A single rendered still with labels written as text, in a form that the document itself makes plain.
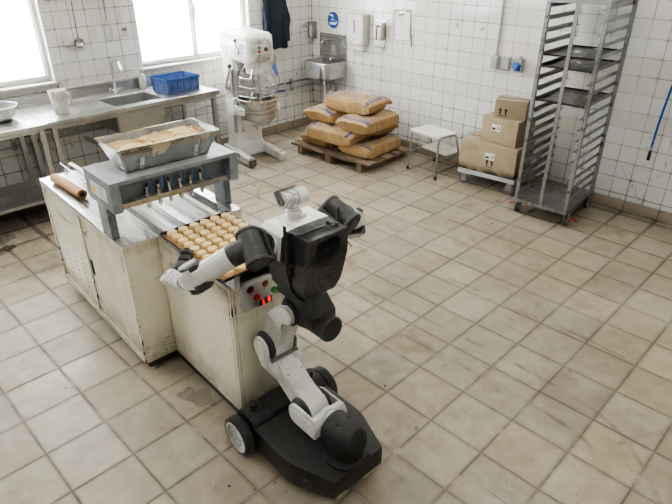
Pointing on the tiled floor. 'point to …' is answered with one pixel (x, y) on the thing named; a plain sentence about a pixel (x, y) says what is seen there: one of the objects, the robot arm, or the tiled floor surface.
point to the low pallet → (349, 155)
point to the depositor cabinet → (120, 267)
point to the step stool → (435, 143)
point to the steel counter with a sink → (122, 104)
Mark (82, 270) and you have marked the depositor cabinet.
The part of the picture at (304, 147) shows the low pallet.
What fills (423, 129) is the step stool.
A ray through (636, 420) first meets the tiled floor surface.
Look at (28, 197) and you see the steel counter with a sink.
